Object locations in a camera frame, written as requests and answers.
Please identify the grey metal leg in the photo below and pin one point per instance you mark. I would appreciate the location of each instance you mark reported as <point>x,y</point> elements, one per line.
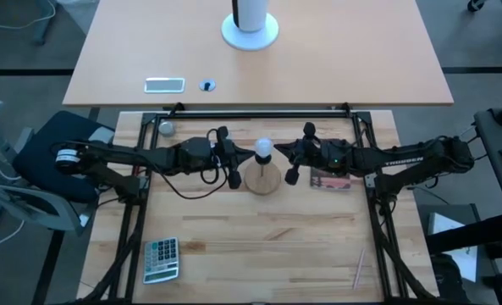
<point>44,21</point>

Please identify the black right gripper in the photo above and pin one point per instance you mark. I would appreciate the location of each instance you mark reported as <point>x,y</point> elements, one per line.
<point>316,152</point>

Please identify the white lightbulb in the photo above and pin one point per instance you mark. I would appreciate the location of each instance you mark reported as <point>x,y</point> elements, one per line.
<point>263,146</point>

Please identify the black aluminium frame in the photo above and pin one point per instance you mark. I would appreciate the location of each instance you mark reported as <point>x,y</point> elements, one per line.
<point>255,114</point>

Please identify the black metal cart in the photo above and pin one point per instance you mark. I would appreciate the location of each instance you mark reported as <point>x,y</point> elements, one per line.
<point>500,140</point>

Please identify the grey calculator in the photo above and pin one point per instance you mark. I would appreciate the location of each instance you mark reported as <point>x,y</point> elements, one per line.
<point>161,258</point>

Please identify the black caster wheel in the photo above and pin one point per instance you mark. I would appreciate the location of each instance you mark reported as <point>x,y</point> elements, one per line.
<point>476,4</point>

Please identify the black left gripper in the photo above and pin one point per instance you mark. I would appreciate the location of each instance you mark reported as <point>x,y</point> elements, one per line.
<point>223,154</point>

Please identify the black bag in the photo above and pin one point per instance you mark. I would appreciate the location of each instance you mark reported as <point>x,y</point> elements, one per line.
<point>447,277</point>

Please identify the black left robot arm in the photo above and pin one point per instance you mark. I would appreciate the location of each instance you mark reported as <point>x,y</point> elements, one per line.
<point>149,156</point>

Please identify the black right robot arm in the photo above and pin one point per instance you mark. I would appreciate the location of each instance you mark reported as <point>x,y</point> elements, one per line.
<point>403,161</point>

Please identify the dark blue office chair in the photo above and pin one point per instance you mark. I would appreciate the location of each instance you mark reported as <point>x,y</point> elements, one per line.
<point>51,144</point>

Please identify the wooden lamp base black socket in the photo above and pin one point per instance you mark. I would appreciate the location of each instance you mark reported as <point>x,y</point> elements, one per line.
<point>262,182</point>

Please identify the white paper sheet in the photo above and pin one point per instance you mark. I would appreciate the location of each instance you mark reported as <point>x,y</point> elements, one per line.
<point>445,224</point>

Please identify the orange wooden desk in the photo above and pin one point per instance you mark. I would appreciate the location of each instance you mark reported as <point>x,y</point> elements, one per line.
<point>339,51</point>

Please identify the white tower fan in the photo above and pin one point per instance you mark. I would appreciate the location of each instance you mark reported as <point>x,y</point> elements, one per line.
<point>250,40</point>

